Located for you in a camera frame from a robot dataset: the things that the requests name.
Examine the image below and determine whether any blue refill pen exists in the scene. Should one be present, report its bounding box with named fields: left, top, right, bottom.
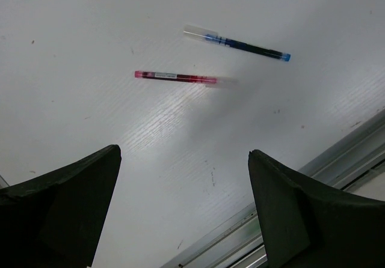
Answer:
left=183, top=25, right=291, bottom=62

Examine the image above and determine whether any red refill pen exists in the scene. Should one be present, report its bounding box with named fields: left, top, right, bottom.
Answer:
left=134, top=71, right=238, bottom=88

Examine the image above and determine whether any aluminium table frame rail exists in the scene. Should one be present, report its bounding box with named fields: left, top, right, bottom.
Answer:
left=167, top=111, right=384, bottom=267

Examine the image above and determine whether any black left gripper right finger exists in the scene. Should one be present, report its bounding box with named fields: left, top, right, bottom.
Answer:
left=248, top=150, right=384, bottom=267

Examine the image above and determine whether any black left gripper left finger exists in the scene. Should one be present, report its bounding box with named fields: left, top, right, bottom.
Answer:
left=1, top=145, right=122, bottom=267

